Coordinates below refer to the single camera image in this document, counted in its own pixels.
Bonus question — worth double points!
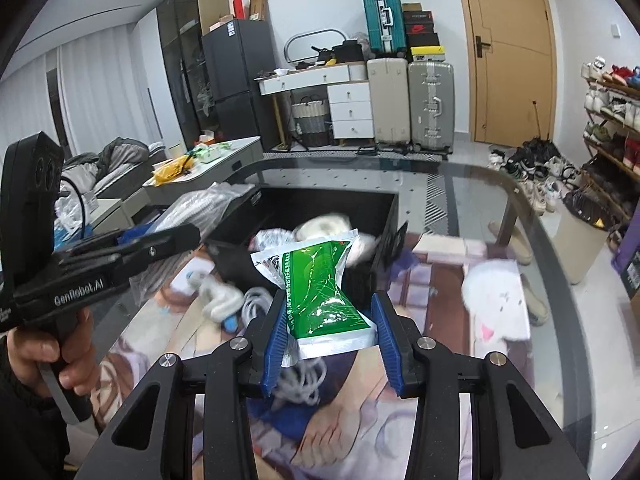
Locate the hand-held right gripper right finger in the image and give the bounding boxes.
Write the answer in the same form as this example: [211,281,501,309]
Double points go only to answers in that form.
[370,291,591,480]

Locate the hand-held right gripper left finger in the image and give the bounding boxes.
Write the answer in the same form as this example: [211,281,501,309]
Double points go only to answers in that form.
[82,287,293,480]

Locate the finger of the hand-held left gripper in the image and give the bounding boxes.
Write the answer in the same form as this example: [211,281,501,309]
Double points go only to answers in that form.
[112,223,202,277]
[52,227,163,266]

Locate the clear bag of white cords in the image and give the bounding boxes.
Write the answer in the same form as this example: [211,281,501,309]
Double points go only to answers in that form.
[131,182,256,306]

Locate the green and white packet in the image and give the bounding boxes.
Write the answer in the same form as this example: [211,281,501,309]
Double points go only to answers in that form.
[250,240,378,368]

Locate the white printed mailer bag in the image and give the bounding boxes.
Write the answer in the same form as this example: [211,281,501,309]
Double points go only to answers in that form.
[255,227,301,256]

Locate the clear bag of cream cord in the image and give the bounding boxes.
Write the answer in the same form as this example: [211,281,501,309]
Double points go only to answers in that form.
[292,212,353,241]

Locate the black storage box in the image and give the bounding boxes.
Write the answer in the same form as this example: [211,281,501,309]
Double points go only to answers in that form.
[202,186,410,306]

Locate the person's left hand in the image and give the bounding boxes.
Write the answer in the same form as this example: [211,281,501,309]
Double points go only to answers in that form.
[9,307,96,411]

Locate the grey side table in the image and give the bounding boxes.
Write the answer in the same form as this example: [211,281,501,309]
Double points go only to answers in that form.
[87,197,138,236]

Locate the clear plastic bag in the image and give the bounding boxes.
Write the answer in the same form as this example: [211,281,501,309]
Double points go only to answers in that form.
[54,165,101,233]

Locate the yellow bag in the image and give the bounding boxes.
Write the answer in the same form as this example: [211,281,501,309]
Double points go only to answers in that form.
[151,155,193,187]

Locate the white fabric bundle blue tip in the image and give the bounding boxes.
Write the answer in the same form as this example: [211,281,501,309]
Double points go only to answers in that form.
[197,280,246,332]

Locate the printed cartoon table mat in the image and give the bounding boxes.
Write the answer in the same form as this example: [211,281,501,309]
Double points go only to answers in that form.
[95,232,533,480]

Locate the grey jacket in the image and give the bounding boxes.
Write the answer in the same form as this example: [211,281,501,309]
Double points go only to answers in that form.
[95,137,151,181]

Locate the green and white pack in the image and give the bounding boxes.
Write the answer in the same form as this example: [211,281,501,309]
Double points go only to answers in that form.
[192,142,231,163]

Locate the grey coffee table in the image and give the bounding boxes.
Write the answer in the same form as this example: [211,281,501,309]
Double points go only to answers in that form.
[142,136,265,206]

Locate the white curtains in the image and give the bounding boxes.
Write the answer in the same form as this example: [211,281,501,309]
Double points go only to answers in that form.
[0,40,166,161]

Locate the wicker basket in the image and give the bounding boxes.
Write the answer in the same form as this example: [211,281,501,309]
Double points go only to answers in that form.
[291,99,331,147]

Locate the dark glass cabinet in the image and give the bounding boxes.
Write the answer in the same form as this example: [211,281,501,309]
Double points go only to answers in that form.
[156,0,231,148]

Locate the black refrigerator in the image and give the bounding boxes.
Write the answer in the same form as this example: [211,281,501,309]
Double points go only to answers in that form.
[201,18,281,150]

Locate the trash bin with black bag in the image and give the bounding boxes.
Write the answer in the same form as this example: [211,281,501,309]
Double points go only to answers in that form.
[562,187,623,285]

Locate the pile of shoes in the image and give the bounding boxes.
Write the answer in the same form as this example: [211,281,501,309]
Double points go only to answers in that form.
[487,137,583,213]

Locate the white dressing desk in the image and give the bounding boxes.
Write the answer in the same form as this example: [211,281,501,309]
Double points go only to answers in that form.
[255,62,373,148]

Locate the beige suitcase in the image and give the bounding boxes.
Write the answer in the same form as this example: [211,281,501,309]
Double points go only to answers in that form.
[366,57,410,147]

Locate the silver suitcase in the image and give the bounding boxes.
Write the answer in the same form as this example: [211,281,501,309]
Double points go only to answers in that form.
[407,61,456,152]

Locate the oval mirror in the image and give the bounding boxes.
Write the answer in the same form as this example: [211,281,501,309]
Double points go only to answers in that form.
[284,27,347,63]

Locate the purple box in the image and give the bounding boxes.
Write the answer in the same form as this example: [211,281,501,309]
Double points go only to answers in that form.
[611,225,640,306]

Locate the black bag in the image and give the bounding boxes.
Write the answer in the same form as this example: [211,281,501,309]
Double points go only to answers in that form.
[331,40,363,63]

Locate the yellow and black shoe box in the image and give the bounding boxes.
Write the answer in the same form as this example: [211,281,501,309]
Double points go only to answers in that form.
[410,46,447,64]

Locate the wooden door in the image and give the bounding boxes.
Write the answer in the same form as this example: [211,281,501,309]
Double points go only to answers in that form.
[452,0,558,148]

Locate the teal suitcase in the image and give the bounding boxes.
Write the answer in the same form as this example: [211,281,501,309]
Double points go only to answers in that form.
[362,0,407,58]

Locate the wooden shoe rack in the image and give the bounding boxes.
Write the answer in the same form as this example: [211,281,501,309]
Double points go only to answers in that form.
[582,57,640,221]

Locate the white coiled cable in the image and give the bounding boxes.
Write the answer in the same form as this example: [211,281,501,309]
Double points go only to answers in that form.
[242,287,328,406]

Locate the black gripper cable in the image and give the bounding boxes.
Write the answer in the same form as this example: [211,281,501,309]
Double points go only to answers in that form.
[60,177,87,241]

